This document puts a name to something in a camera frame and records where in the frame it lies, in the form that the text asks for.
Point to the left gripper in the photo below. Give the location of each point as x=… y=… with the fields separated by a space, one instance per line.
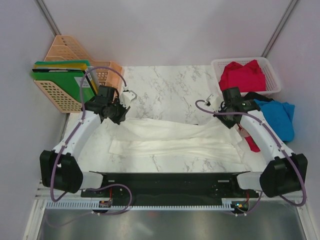
x=122 y=117

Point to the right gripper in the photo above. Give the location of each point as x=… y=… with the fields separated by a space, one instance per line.
x=229 y=124

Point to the white t shirt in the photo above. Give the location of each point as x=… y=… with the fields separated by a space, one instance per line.
x=146 y=137

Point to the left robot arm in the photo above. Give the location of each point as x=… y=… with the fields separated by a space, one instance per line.
x=59 y=167

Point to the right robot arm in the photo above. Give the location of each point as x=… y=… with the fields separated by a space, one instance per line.
x=285 y=171

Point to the black t shirt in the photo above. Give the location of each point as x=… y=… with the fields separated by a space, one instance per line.
x=256 y=96

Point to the red t shirt on table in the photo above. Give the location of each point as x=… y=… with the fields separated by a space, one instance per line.
x=251 y=143

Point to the red t shirt in basket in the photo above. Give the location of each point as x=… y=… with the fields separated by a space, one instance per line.
x=248 y=77

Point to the blue t shirt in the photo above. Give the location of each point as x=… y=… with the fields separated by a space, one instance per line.
x=279 y=116

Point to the green file folder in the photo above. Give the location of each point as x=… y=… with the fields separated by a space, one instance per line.
x=69 y=81

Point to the white plastic basket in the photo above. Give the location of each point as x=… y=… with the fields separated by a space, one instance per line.
x=273 y=83

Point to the peach plastic file organizer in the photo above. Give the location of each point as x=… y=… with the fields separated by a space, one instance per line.
x=65 y=47

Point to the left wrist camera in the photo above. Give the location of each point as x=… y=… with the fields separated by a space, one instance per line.
x=127 y=97

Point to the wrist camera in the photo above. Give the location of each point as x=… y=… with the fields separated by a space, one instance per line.
x=127 y=97
x=208 y=100

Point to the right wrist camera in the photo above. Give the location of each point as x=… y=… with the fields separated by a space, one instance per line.
x=208 y=100

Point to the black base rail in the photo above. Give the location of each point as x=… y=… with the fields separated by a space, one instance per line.
x=170 y=189

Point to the white slotted cable duct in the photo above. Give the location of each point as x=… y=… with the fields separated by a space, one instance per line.
x=99 y=205

